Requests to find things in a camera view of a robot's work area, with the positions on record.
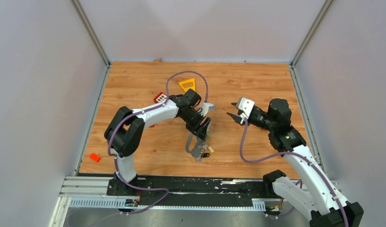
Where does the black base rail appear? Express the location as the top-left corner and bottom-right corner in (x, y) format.
(106, 175), (282, 207)

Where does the grey slotted cable duct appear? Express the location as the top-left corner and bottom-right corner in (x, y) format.
(69, 198), (266, 211)

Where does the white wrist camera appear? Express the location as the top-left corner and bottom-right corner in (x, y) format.
(235, 97), (255, 121)
(198, 102), (215, 117)

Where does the red block with white grid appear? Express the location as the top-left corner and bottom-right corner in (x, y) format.
(154, 92), (168, 104)

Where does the red brick at table edge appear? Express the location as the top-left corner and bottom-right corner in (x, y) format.
(89, 153), (101, 163)

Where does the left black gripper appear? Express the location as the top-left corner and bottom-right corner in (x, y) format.
(181, 110), (212, 143)

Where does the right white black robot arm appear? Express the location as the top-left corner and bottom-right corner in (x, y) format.
(228, 97), (364, 227)

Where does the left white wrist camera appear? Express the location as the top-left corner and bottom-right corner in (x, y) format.
(198, 102), (215, 117)

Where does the yellow key tag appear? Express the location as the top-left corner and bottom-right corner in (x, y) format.
(208, 146), (215, 154)

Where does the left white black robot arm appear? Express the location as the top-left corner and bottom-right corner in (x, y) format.
(104, 89), (215, 195)

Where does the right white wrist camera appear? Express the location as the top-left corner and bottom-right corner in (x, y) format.
(235, 97), (255, 121)

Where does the yellow triangular plastic piece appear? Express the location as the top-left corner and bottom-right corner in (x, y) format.
(178, 79), (196, 92)

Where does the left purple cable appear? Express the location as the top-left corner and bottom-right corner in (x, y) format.
(107, 70), (210, 216)

